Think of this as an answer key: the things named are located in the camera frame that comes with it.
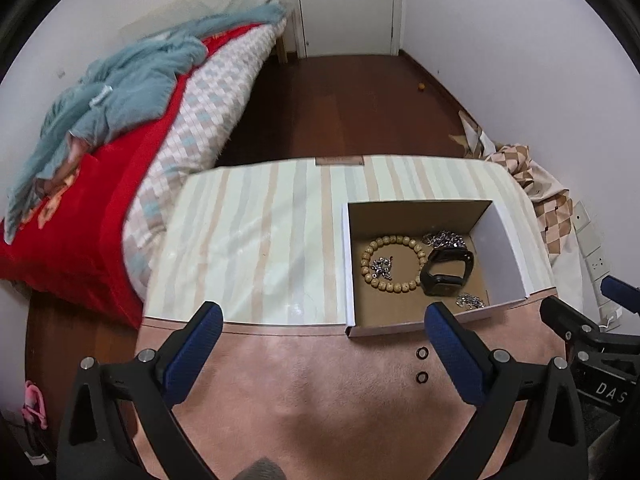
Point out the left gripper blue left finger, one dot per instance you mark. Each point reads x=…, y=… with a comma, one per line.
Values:
x=186, y=351

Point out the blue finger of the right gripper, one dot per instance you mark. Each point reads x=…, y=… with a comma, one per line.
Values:
x=565, y=321
x=623, y=294

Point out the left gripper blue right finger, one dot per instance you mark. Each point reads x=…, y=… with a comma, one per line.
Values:
x=461, y=352

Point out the small silver earring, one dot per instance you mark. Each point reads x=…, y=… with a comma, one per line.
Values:
x=468, y=302

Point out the white power strip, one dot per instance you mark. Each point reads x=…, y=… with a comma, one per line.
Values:
x=596, y=264

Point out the black smart watch band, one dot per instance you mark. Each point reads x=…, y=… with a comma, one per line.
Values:
x=446, y=271

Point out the beige checkered cloth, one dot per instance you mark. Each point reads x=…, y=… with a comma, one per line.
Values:
x=551, y=200

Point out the white cardboard box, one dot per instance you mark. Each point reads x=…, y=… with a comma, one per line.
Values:
x=402, y=256

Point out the pink slipper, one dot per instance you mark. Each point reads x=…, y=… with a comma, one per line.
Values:
x=33, y=410

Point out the red bed blanket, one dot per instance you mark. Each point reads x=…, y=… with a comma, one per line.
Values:
x=72, y=248

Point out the torn cardboard pieces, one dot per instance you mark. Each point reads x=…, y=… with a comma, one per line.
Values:
x=475, y=142

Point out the checkered bed mattress cover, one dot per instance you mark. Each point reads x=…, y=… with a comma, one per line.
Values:
x=211, y=106

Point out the teal quilted blanket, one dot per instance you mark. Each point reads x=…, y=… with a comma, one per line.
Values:
x=118, y=93

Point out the white door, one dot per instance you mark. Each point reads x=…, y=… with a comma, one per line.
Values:
x=347, y=27

